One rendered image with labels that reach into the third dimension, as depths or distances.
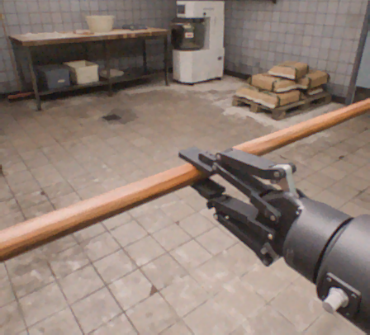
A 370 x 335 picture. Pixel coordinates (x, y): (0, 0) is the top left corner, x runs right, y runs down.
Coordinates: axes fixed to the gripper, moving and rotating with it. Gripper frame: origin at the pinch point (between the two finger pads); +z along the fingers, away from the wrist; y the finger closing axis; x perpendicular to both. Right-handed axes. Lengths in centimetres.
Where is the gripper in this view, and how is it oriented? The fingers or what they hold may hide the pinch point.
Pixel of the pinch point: (201, 171)
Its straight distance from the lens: 45.0
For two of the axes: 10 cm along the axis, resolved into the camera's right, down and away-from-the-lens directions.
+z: -6.1, -3.4, 7.1
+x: 7.9, -2.7, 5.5
